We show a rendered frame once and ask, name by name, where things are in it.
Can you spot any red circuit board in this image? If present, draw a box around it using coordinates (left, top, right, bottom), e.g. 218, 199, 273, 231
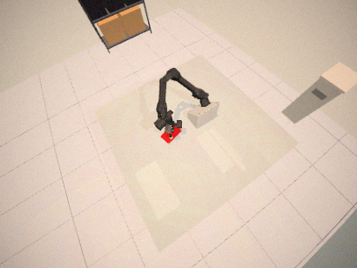
161, 126, 181, 144

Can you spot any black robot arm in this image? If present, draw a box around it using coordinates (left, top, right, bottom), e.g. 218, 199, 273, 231
154, 68, 211, 133

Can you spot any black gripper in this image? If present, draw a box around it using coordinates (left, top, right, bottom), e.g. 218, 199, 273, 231
167, 120, 182, 129

